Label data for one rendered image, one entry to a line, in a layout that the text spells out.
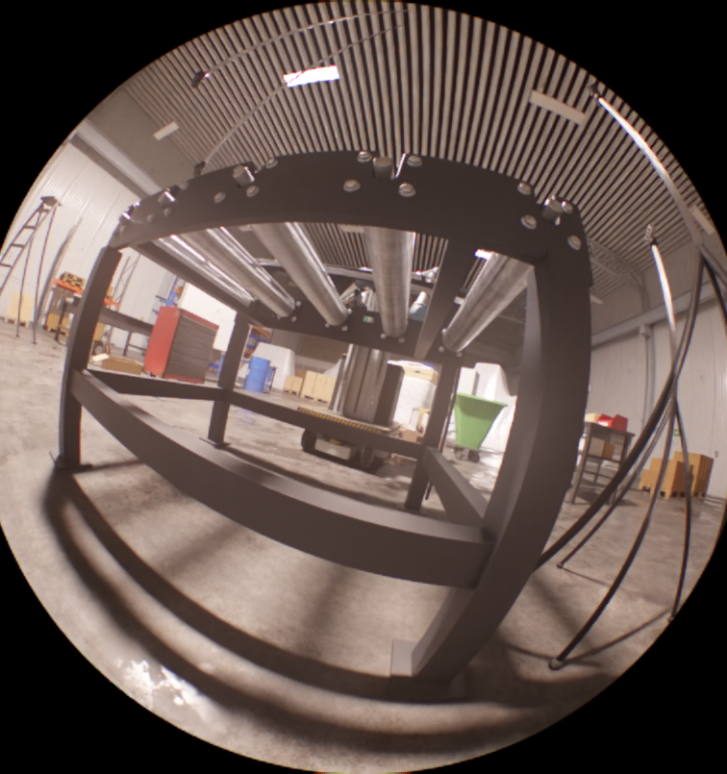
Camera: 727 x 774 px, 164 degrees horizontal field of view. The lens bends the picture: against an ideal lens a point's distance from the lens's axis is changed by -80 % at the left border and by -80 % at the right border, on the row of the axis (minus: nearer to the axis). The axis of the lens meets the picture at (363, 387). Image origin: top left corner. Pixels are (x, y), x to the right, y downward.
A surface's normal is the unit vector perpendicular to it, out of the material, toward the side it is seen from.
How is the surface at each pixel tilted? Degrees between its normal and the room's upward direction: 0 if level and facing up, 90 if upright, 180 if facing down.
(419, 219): 90
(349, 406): 90
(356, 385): 90
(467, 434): 101
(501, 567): 90
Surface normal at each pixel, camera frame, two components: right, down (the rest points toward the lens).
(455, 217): -0.13, -0.08
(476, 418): -0.31, 0.07
